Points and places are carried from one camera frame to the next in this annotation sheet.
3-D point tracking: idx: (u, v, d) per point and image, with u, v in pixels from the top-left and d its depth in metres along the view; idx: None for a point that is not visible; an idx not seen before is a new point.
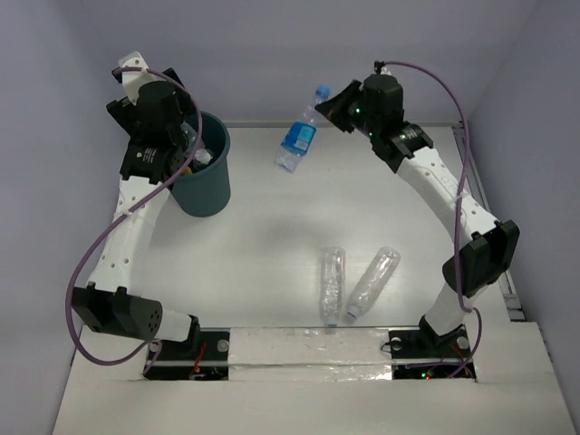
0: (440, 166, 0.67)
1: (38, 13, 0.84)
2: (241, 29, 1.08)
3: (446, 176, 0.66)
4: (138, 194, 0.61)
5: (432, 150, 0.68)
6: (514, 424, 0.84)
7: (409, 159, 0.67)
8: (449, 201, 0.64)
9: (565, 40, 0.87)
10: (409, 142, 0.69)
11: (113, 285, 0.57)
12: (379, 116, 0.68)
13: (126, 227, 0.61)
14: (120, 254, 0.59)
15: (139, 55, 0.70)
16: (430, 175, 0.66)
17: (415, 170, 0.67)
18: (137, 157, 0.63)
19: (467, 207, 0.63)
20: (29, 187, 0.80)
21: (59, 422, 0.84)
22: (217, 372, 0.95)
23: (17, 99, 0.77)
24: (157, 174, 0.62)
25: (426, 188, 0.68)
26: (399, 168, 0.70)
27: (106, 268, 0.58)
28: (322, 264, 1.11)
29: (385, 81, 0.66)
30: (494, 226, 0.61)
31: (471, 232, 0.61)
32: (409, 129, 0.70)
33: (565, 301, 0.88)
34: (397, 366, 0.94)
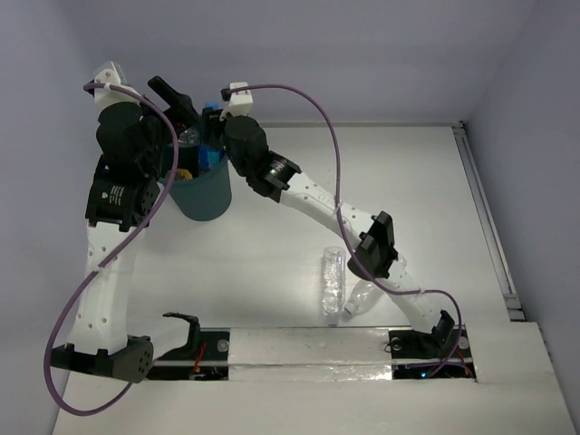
0: (314, 186, 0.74)
1: (36, 15, 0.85)
2: (240, 31, 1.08)
3: (321, 193, 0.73)
4: (108, 244, 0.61)
5: (302, 175, 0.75)
6: (513, 424, 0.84)
7: (285, 191, 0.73)
8: (331, 214, 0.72)
9: (565, 38, 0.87)
10: (280, 176, 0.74)
11: (91, 348, 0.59)
12: (248, 158, 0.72)
13: (100, 285, 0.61)
14: (97, 314, 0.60)
15: (111, 66, 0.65)
16: (308, 198, 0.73)
17: (294, 198, 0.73)
18: (102, 198, 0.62)
19: (347, 214, 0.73)
20: (28, 188, 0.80)
21: (60, 422, 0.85)
22: (217, 372, 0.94)
23: (16, 101, 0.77)
24: (128, 216, 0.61)
25: (309, 209, 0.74)
26: (279, 198, 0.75)
27: (84, 328, 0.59)
28: (322, 265, 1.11)
29: (244, 126, 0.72)
30: (372, 220, 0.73)
31: (357, 234, 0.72)
32: (275, 162, 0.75)
33: (566, 300, 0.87)
34: (397, 366, 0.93)
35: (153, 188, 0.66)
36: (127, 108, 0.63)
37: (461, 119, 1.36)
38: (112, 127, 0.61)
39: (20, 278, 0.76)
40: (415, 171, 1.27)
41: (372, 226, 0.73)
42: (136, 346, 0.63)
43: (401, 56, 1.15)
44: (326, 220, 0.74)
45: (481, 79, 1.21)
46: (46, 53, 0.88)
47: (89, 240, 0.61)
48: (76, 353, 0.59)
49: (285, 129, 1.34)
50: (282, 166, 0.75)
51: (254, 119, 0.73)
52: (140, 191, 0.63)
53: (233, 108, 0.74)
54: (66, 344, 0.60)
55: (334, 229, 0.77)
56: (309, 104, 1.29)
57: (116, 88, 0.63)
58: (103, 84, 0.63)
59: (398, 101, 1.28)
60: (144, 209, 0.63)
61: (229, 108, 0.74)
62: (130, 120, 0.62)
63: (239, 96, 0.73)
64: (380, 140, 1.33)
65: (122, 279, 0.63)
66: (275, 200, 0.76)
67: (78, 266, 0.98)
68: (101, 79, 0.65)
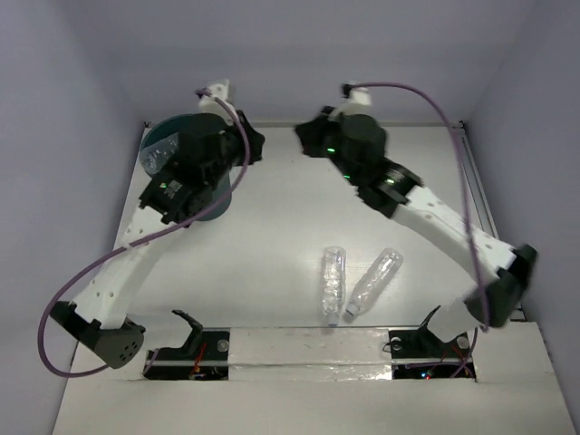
0: (439, 205, 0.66)
1: (39, 14, 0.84)
2: (241, 30, 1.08)
3: (448, 214, 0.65)
4: (145, 228, 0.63)
5: (426, 189, 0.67)
6: (514, 424, 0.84)
7: (403, 205, 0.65)
8: (460, 239, 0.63)
9: (565, 38, 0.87)
10: (398, 188, 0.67)
11: (90, 314, 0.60)
12: (363, 163, 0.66)
13: (121, 261, 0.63)
14: (108, 285, 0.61)
15: (225, 84, 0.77)
16: (431, 217, 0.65)
17: (415, 215, 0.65)
18: (159, 188, 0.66)
19: (480, 243, 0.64)
20: (30, 188, 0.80)
21: (60, 422, 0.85)
22: (217, 372, 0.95)
23: (19, 101, 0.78)
24: (173, 210, 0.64)
25: (429, 229, 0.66)
26: (391, 214, 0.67)
27: (91, 295, 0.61)
28: (322, 265, 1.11)
29: (363, 127, 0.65)
30: (511, 255, 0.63)
31: (494, 269, 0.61)
32: (395, 171, 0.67)
33: (565, 300, 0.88)
34: (397, 366, 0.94)
35: (204, 196, 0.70)
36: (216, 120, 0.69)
37: (461, 119, 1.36)
38: (195, 130, 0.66)
39: (21, 277, 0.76)
40: (416, 171, 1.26)
41: (511, 260, 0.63)
42: (129, 334, 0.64)
43: (401, 56, 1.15)
44: (450, 245, 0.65)
45: (482, 79, 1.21)
46: (49, 53, 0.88)
47: (132, 219, 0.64)
48: (74, 314, 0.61)
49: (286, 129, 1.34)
50: (399, 176, 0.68)
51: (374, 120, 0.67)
52: (194, 195, 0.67)
53: (353, 105, 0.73)
54: (70, 302, 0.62)
55: (459, 260, 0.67)
56: (310, 104, 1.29)
57: (219, 101, 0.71)
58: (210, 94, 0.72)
59: (398, 100, 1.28)
60: (188, 212, 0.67)
61: (349, 104, 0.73)
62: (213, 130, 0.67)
63: (360, 97, 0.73)
64: None
65: (145, 265, 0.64)
66: (385, 214, 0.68)
67: (79, 266, 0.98)
68: (213, 90, 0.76)
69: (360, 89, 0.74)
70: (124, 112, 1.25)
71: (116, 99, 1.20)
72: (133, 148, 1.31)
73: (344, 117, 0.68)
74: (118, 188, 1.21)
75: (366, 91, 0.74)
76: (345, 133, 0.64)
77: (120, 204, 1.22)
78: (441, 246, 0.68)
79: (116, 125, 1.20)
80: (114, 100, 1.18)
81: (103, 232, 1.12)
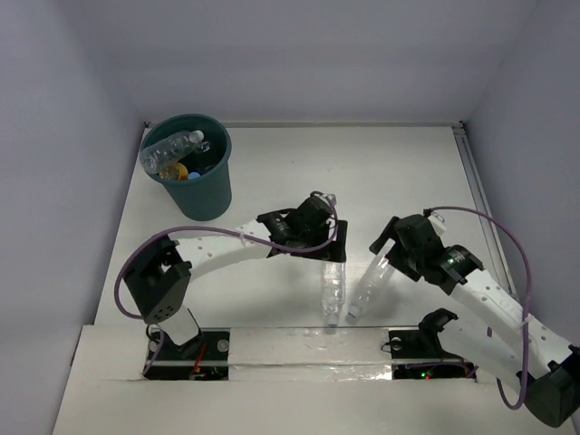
0: (496, 288, 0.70)
1: (38, 14, 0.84)
2: (242, 29, 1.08)
3: (504, 298, 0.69)
4: (256, 233, 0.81)
5: (485, 272, 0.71)
6: (514, 424, 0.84)
7: (461, 284, 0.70)
8: (515, 326, 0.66)
9: (564, 40, 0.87)
10: (458, 266, 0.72)
11: (186, 256, 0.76)
12: (419, 248, 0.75)
13: (227, 239, 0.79)
14: (211, 248, 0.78)
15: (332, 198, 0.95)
16: (487, 300, 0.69)
17: (471, 295, 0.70)
18: (275, 218, 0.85)
19: (536, 333, 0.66)
20: (30, 188, 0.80)
21: (60, 423, 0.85)
22: (217, 372, 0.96)
23: (18, 101, 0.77)
24: (278, 236, 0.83)
25: (485, 313, 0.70)
26: (451, 291, 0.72)
27: (194, 246, 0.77)
28: (322, 265, 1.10)
29: (412, 217, 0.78)
30: (569, 352, 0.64)
31: (546, 362, 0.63)
32: (456, 252, 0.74)
33: (565, 301, 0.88)
34: (397, 366, 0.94)
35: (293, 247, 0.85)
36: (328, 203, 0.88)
37: (461, 119, 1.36)
38: (317, 198, 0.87)
39: (21, 278, 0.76)
40: (416, 170, 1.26)
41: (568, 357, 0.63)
42: (180, 299, 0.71)
43: (401, 56, 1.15)
44: (505, 330, 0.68)
45: (482, 79, 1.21)
46: (50, 53, 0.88)
47: (247, 224, 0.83)
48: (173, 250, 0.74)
49: (286, 129, 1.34)
50: (462, 256, 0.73)
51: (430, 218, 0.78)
52: (292, 237, 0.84)
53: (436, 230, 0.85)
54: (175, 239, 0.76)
55: (514, 343, 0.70)
56: (309, 104, 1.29)
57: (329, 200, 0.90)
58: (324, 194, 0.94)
59: (398, 100, 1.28)
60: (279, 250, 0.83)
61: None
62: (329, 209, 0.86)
63: (438, 219, 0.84)
64: (380, 140, 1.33)
65: (233, 256, 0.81)
66: (448, 292, 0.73)
67: (79, 266, 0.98)
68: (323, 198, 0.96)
69: (434, 213, 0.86)
70: (124, 113, 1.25)
71: (116, 99, 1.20)
72: (133, 148, 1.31)
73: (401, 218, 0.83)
74: (117, 188, 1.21)
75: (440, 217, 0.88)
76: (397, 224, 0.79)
77: (119, 204, 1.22)
78: (497, 331, 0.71)
79: (116, 125, 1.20)
80: (114, 100, 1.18)
81: (102, 231, 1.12)
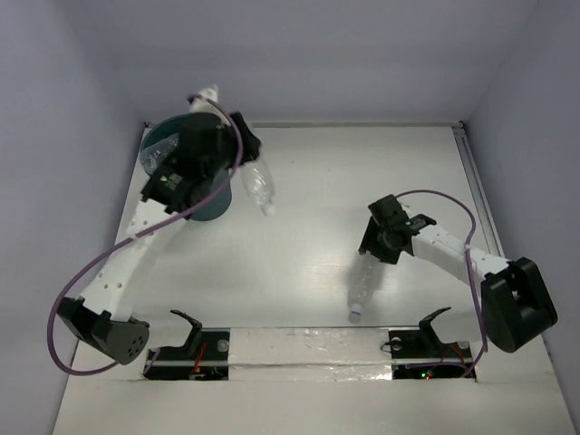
0: (446, 234, 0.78)
1: (38, 14, 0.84)
2: (241, 30, 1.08)
3: (452, 239, 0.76)
4: (149, 218, 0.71)
5: (436, 226, 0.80)
6: (514, 424, 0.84)
7: (415, 236, 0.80)
8: (459, 256, 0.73)
9: (564, 40, 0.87)
10: (415, 227, 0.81)
11: (98, 303, 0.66)
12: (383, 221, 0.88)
13: (130, 251, 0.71)
14: (114, 278, 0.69)
15: (213, 92, 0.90)
16: (436, 242, 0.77)
17: (424, 241, 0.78)
18: (161, 179, 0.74)
19: (477, 256, 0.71)
20: (30, 188, 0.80)
21: (60, 423, 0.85)
22: (217, 372, 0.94)
23: (18, 101, 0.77)
24: (176, 198, 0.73)
25: (440, 256, 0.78)
26: (412, 248, 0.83)
27: (100, 287, 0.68)
28: (323, 265, 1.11)
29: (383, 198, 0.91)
30: (507, 264, 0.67)
31: (483, 272, 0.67)
32: (415, 217, 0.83)
33: (565, 301, 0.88)
34: (397, 366, 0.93)
35: (206, 189, 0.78)
36: (206, 122, 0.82)
37: (461, 119, 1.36)
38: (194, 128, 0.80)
39: (20, 279, 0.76)
40: (416, 170, 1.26)
41: (507, 268, 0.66)
42: (133, 327, 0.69)
43: (401, 56, 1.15)
44: (459, 265, 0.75)
45: (481, 79, 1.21)
46: (49, 54, 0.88)
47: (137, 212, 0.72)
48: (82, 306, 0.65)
49: (286, 129, 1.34)
50: (421, 222, 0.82)
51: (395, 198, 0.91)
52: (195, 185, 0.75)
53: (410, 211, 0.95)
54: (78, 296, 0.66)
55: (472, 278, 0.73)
56: (309, 104, 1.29)
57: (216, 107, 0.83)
58: (202, 97, 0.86)
59: (398, 100, 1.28)
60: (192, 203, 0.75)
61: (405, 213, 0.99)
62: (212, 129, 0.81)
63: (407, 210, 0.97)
64: (380, 140, 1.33)
65: (146, 257, 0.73)
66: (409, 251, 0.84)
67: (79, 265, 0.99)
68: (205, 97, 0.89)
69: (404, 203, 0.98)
70: (124, 113, 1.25)
71: (116, 100, 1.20)
72: (133, 149, 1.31)
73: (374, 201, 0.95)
74: (117, 188, 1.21)
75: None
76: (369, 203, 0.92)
77: (119, 204, 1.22)
78: (456, 272, 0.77)
79: (116, 126, 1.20)
80: (114, 100, 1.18)
81: (102, 232, 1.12)
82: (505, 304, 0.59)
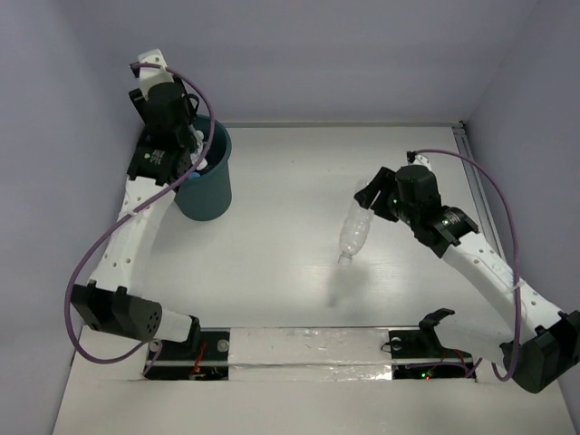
0: (489, 252, 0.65)
1: (37, 14, 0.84)
2: (241, 29, 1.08)
3: (497, 262, 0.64)
4: (142, 194, 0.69)
5: (479, 236, 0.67)
6: (514, 424, 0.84)
7: (454, 246, 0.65)
8: (506, 291, 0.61)
9: (564, 39, 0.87)
10: (452, 228, 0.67)
11: (111, 282, 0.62)
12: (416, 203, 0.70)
13: (130, 227, 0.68)
14: (122, 254, 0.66)
15: (158, 53, 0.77)
16: (478, 262, 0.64)
17: (463, 257, 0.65)
18: (144, 159, 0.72)
19: (526, 298, 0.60)
20: (30, 187, 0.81)
21: (59, 422, 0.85)
22: (217, 372, 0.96)
23: (18, 101, 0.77)
24: (164, 174, 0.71)
25: (478, 276, 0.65)
26: (443, 253, 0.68)
27: (109, 267, 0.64)
28: (323, 265, 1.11)
29: (417, 169, 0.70)
30: (558, 318, 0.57)
31: (534, 327, 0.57)
32: (451, 213, 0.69)
33: (565, 301, 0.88)
34: (398, 366, 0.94)
35: (186, 158, 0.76)
36: (164, 90, 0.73)
37: (461, 119, 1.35)
38: (159, 98, 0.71)
39: (20, 278, 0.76)
40: None
41: (557, 324, 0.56)
42: (149, 302, 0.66)
43: (401, 55, 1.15)
44: (493, 294, 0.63)
45: (482, 79, 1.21)
46: (48, 53, 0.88)
47: (127, 191, 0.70)
48: (97, 289, 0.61)
49: (286, 129, 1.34)
50: (457, 219, 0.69)
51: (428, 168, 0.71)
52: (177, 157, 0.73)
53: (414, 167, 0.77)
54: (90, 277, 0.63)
55: (507, 316, 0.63)
56: (309, 104, 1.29)
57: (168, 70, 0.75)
58: (159, 64, 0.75)
59: (398, 100, 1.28)
60: (177, 174, 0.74)
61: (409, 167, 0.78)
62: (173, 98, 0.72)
63: (422, 162, 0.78)
64: (379, 140, 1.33)
65: (149, 231, 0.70)
66: (438, 254, 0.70)
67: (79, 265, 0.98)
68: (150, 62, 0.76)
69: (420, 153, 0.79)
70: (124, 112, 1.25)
71: (116, 99, 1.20)
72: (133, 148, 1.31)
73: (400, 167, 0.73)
74: (117, 188, 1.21)
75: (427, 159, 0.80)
76: (396, 174, 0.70)
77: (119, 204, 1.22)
78: (486, 295, 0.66)
79: (116, 125, 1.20)
80: (114, 100, 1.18)
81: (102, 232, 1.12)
82: (547, 362, 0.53)
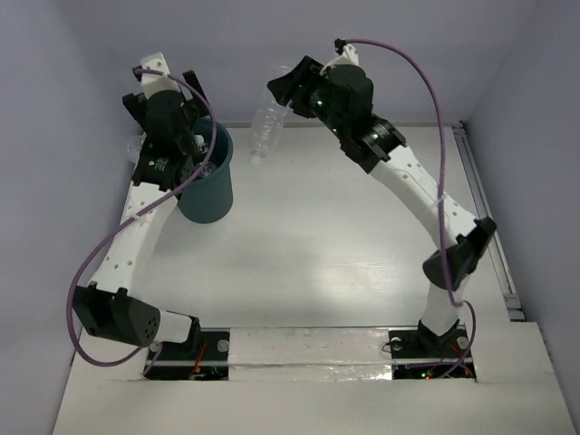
0: (416, 167, 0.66)
1: (36, 14, 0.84)
2: (240, 29, 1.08)
3: (423, 177, 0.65)
4: (146, 199, 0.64)
5: (407, 150, 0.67)
6: (514, 424, 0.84)
7: (384, 161, 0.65)
8: (431, 204, 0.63)
9: (565, 38, 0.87)
10: (381, 143, 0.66)
11: (109, 285, 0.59)
12: (348, 113, 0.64)
13: (133, 230, 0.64)
14: (124, 256, 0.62)
15: (161, 57, 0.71)
16: (407, 178, 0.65)
17: (392, 173, 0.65)
18: (149, 166, 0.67)
19: (448, 209, 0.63)
20: (29, 187, 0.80)
21: (59, 422, 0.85)
22: (217, 372, 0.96)
23: (15, 99, 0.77)
24: (168, 179, 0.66)
25: (405, 191, 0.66)
26: (371, 169, 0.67)
27: (110, 269, 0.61)
28: (322, 265, 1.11)
29: (352, 76, 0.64)
30: (475, 226, 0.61)
31: (454, 236, 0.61)
32: (380, 126, 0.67)
33: (566, 301, 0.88)
34: (397, 366, 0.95)
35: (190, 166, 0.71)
36: (166, 96, 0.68)
37: (461, 119, 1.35)
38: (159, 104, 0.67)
39: (19, 279, 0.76)
40: None
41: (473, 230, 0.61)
42: (149, 305, 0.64)
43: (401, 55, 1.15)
44: (420, 209, 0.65)
45: (482, 79, 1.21)
46: (47, 53, 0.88)
47: (130, 196, 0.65)
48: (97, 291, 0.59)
49: (285, 129, 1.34)
50: (384, 131, 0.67)
51: (362, 70, 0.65)
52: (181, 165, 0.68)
53: (341, 62, 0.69)
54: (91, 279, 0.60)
55: (429, 227, 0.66)
56: None
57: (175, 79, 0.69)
58: (160, 71, 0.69)
59: (397, 100, 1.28)
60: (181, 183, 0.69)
61: (336, 60, 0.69)
62: (174, 106, 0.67)
63: (351, 55, 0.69)
64: None
65: (152, 232, 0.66)
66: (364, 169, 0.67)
67: (79, 265, 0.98)
68: (152, 67, 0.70)
69: (349, 44, 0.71)
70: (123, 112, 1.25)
71: (115, 99, 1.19)
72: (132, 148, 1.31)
73: (333, 70, 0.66)
74: (117, 188, 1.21)
75: (355, 51, 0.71)
76: (332, 82, 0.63)
77: (119, 203, 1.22)
78: (410, 209, 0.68)
79: (115, 124, 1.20)
80: (112, 99, 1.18)
81: (101, 232, 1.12)
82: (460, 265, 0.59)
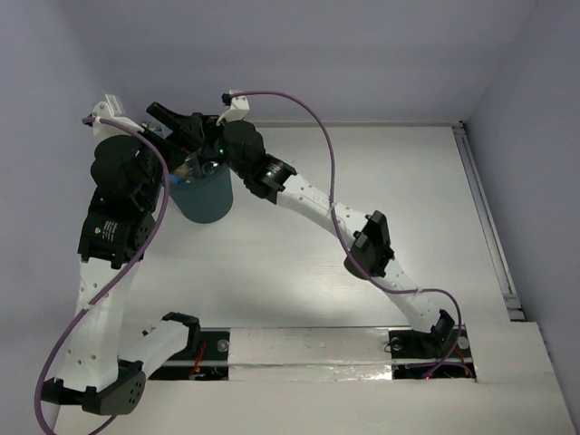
0: (309, 187, 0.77)
1: (35, 14, 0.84)
2: (241, 29, 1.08)
3: (315, 194, 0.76)
4: (99, 280, 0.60)
5: (297, 177, 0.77)
6: (514, 423, 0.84)
7: (281, 192, 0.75)
8: (325, 214, 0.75)
9: (565, 38, 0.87)
10: (275, 178, 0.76)
11: (76, 382, 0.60)
12: (246, 161, 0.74)
13: (91, 323, 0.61)
14: (86, 351, 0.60)
15: (107, 98, 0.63)
16: (303, 198, 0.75)
17: (292, 199, 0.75)
18: (95, 232, 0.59)
19: (342, 213, 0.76)
20: (29, 188, 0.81)
21: (60, 421, 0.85)
22: (217, 372, 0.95)
23: (14, 101, 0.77)
24: (120, 251, 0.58)
25: (305, 210, 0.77)
26: (275, 200, 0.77)
27: (74, 365, 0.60)
28: (322, 265, 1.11)
29: (244, 130, 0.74)
30: (366, 219, 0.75)
31: (352, 232, 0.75)
32: (272, 165, 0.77)
33: (566, 301, 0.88)
34: (397, 366, 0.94)
35: (149, 222, 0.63)
36: (115, 148, 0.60)
37: (461, 119, 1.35)
38: (107, 160, 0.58)
39: (19, 279, 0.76)
40: (414, 172, 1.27)
41: (366, 225, 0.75)
42: (127, 380, 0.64)
43: (401, 56, 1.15)
44: (323, 222, 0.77)
45: (481, 79, 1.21)
46: (46, 54, 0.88)
47: (82, 275, 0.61)
48: (66, 388, 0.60)
49: (286, 129, 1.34)
50: (278, 169, 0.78)
51: (249, 120, 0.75)
52: (134, 227, 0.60)
53: (231, 114, 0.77)
54: (59, 374, 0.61)
55: (329, 229, 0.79)
56: (308, 105, 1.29)
57: (107, 122, 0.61)
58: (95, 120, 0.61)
59: (397, 100, 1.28)
60: (137, 245, 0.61)
61: (227, 113, 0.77)
62: (122, 161, 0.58)
63: (238, 104, 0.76)
64: (380, 140, 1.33)
65: (115, 314, 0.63)
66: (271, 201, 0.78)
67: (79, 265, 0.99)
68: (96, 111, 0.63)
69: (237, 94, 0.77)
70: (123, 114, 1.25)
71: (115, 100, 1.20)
72: None
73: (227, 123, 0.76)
74: None
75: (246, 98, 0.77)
76: (226, 139, 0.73)
77: None
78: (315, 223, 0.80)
79: None
80: None
81: None
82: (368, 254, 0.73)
